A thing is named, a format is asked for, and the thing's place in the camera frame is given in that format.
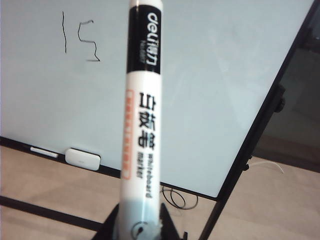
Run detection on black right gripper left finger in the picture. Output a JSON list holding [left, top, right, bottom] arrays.
[[93, 202, 121, 240]]

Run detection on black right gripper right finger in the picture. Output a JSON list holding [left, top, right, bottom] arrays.
[[159, 202, 189, 240]]

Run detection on white deli whiteboard marker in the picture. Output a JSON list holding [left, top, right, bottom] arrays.
[[117, 0, 166, 240]]

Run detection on white whiteboard eraser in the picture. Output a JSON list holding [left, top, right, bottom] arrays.
[[64, 147, 102, 172]]

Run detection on white marker with black cap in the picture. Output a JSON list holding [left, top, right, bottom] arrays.
[[29, 146, 60, 159]]

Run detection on black whiteboard pen tray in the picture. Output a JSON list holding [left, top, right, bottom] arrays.
[[0, 136, 221, 201]]

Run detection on white glass whiteboard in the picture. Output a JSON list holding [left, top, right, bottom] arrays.
[[0, 0, 317, 199]]

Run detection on black power cable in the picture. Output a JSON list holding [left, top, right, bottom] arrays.
[[161, 186, 199, 211]]

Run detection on black whiteboard stand frame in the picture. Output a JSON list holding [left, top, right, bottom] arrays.
[[0, 0, 320, 240]]

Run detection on thin white wire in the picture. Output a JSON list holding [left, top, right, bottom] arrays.
[[249, 160, 286, 175]]

